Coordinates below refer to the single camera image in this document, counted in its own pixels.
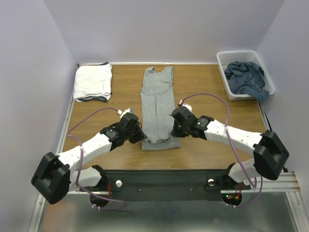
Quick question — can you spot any blue tank top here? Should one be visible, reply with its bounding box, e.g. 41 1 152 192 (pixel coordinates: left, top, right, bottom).
224 61 269 101

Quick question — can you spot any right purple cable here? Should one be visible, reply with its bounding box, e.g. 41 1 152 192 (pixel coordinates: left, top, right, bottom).
180 93 263 209

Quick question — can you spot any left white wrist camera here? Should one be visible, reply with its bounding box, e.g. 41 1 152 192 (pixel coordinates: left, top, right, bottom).
117 107 134 118

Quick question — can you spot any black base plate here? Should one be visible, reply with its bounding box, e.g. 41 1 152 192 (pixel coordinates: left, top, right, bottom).
87 169 250 202

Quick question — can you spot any folded white tank top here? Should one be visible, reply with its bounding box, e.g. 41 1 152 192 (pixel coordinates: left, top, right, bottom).
73 63 112 100

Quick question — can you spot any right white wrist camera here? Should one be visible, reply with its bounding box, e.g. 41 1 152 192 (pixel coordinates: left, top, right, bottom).
178 100 192 112

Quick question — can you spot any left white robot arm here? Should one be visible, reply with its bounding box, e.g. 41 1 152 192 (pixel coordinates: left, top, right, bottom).
31 112 146 204

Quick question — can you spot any grey tank top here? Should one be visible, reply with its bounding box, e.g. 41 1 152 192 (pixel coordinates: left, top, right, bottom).
140 67 181 151

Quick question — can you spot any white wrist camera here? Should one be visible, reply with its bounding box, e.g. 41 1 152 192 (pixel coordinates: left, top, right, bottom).
117 107 134 118
178 100 192 112

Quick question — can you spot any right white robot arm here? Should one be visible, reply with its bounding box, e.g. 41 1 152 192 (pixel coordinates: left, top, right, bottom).
171 106 289 189

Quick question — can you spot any white plastic basket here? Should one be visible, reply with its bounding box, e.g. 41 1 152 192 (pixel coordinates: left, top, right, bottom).
217 50 275 101

